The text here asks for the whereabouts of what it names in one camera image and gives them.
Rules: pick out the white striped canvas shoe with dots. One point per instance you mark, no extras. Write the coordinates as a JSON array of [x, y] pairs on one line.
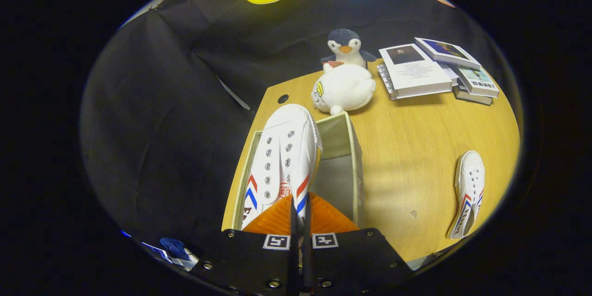
[[282, 148], [469, 175]]

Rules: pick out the white portrait cover book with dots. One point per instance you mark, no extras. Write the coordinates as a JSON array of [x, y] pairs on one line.
[[416, 71]]

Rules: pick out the penguin plush toy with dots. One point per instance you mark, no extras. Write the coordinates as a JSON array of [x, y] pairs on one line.
[[344, 39]]

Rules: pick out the blue crumpled cloth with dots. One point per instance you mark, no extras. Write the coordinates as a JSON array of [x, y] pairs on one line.
[[172, 246]]

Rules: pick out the blue picture cover book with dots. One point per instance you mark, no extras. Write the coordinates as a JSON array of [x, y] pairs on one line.
[[446, 50]]

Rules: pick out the dark book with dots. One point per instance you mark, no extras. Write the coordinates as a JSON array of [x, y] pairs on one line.
[[471, 98]]

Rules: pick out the grey fabric storage box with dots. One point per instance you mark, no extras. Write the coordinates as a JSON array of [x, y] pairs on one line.
[[340, 180]]

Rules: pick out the white plush toy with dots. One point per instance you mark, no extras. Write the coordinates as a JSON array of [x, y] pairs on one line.
[[344, 88]]

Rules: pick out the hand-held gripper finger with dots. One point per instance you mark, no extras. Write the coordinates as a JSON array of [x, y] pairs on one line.
[[306, 249], [294, 240]]

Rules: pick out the white teal cover book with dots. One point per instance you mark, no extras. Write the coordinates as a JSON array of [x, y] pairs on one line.
[[478, 81]]

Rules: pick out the thick white book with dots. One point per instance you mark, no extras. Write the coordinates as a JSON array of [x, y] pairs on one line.
[[385, 81]]

